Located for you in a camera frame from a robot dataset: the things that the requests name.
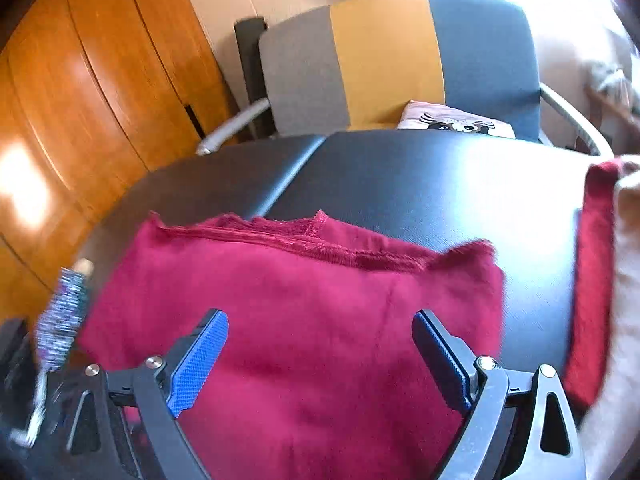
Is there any maroon fleece cloth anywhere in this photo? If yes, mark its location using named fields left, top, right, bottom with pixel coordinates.
left=75, top=210, right=506, bottom=480

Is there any black board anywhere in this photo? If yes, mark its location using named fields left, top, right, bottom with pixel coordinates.
left=235, top=17, right=273, bottom=141

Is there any beige knit sweater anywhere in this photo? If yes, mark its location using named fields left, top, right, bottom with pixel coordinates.
left=580, top=160, right=640, bottom=480

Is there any wooden wardrobe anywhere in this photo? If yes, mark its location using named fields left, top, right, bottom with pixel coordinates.
left=0, top=0, right=241, bottom=321

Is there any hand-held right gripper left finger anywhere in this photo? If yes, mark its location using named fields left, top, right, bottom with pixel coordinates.
left=55, top=309, right=229, bottom=480

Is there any pink cat-print cushion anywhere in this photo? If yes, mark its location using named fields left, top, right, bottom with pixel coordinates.
left=396, top=101, right=517, bottom=140

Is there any grey yellow blue armchair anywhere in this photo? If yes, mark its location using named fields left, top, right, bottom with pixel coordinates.
left=197, top=0, right=616, bottom=158

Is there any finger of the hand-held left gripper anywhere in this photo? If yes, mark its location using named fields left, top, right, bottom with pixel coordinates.
left=12, top=258, right=96, bottom=448

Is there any red knit sweater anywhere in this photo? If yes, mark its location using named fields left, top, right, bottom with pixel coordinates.
left=562, top=157, right=632, bottom=411

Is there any cluttered wooden desk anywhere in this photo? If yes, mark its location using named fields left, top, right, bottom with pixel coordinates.
left=585, top=60, right=640, bottom=131

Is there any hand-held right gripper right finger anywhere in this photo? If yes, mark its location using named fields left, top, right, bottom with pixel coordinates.
left=412, top=309, right=588, bottom=480

